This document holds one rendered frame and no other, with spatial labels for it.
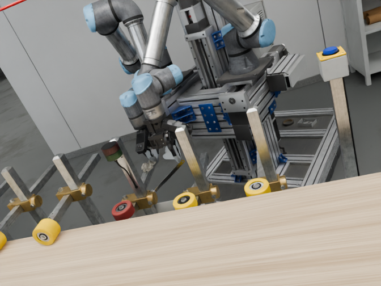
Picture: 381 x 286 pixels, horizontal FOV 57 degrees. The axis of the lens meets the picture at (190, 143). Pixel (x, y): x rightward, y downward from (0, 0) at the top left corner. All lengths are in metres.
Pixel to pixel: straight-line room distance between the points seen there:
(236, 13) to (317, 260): 0.99
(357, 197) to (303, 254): 0.24
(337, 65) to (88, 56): 3.24
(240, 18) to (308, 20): 2.42
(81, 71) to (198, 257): 3.33
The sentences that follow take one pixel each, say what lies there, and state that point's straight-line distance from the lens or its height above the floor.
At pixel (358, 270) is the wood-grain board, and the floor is 0.90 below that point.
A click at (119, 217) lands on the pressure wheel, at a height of 0.89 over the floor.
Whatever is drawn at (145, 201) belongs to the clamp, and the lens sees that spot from 1.39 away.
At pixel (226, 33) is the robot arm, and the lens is 1.69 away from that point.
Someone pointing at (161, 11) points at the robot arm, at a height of 1.45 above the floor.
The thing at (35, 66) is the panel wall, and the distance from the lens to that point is 4.28.
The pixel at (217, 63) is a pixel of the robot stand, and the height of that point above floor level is 1.07.
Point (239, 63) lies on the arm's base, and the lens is 1.71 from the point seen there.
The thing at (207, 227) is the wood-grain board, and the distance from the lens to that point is 1.07.
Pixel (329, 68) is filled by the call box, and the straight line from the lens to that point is 1.09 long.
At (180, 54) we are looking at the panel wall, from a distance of 3.84.
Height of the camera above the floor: 1.58
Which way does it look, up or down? 26 degrees down
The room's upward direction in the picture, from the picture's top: 22 degrees counter-clockwise
